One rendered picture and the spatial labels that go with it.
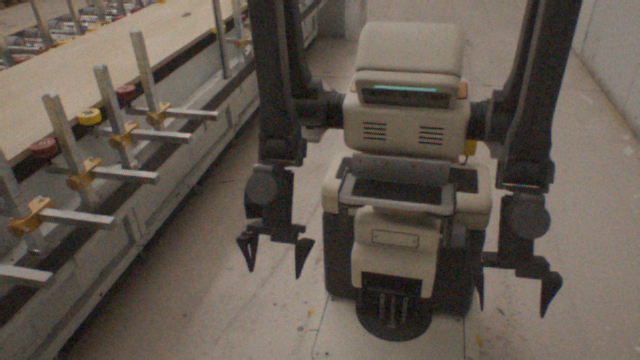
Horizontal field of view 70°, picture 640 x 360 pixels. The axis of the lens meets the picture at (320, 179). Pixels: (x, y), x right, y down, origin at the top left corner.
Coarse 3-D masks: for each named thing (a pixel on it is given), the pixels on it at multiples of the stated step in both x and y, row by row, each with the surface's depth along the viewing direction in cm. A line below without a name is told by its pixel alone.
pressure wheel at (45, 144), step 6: (48, 138) 160; (30, 144) 157; (36, 144) 157; (42, 144) 157; (48, 144) 156; (54, 144) 158; (36, 150) 154; (42, 150) 155; (48, 150) 156; (54, 150) 158; (36, 156) 156; (42, 156) 156; (48, 156) 159; (48, 162) 161
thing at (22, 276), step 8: (0, 264) 116; (0, 272) 113; (8, 272) 113; (16, 272) 113; (24, 272) 113; (32, 272) 113; (40, 272) 113; (48, 272) 113; (0, 280) 115; (8, 280) 114; (16, 280) 113; (24, 280) 112; (32, 280) 111; (40, 280) 111; (48, 280) 112; (56, 280) 114; (40, 288) 112; (48, 288) 112
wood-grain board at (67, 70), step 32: (192, 0) 345; (224, 0) 341; (96, 32) 278; (128, 32) 275; (160, 32) 273; (192, 32) 271; (32, 64) 231; (64, 64) 229; (96, 64) 228; (128, 64) 226; (160, 64) 229; (0, 96) 196; (32, 96) 195; (64, 96) 194; (96, 96) 193; (0, 128) 170; (32, 128) 169
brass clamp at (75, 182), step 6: (84, 162) 160; (90, 162) 160; (96, 162) 160; (90, 168) 157; (72, 174) 154; (84, 174) 154; (90, 174) 157; (66, 180) 152; (72, 180) 152; (78, 180) 152; (84, 180) 155; (90, 180) 157; (72, 186) 153; (78, 186) 153; (84, 186) 155
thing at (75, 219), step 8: (0, 208) 140; (0, 216) 141; (8, 216) 140; (40, 216) 137; (48, 216) 136; (56, 216) 135; (64, 216) 135; (72, 216) 135; (80, 216) 135; (88, 216) 135; (96, 216) 134; (104, 216) 134; (64, 224) 136; (72, 224) 136; (80, 224) 135; (88, 224) 134; (96, 224) 133; (104, 224) 132; (112, 224) 133
